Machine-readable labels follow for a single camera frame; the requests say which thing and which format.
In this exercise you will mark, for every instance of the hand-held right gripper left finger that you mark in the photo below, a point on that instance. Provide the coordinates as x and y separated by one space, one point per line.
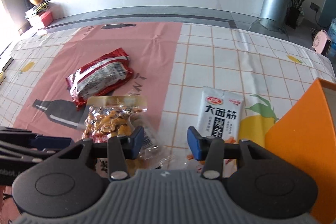
137 140

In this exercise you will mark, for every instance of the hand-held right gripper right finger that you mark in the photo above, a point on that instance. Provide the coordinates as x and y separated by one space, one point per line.
195 144

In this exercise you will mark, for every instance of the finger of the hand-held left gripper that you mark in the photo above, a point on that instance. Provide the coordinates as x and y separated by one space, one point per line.
29 153
50 141

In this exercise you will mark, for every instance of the clear peanut snack packet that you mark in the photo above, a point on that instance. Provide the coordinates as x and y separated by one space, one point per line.
110 121

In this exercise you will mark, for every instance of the white snack packet black print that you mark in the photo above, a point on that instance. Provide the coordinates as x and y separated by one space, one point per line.
220 113

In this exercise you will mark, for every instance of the orange cardboard box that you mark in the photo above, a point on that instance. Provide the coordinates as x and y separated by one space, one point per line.
296 140

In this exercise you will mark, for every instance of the red snack packet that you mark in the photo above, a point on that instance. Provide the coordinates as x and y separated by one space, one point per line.
99 74

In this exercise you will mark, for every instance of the pink checked tablecloth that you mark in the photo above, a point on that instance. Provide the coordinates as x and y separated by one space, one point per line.
210 56

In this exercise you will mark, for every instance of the red gift box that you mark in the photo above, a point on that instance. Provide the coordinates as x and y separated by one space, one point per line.
42 18

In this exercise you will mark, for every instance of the silver trash can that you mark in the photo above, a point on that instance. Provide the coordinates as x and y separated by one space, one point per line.
273 6

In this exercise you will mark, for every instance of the pink space heater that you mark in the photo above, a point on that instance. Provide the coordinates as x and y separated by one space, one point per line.
321 43

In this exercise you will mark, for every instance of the blue water jug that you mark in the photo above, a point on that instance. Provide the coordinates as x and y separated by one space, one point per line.
332 32

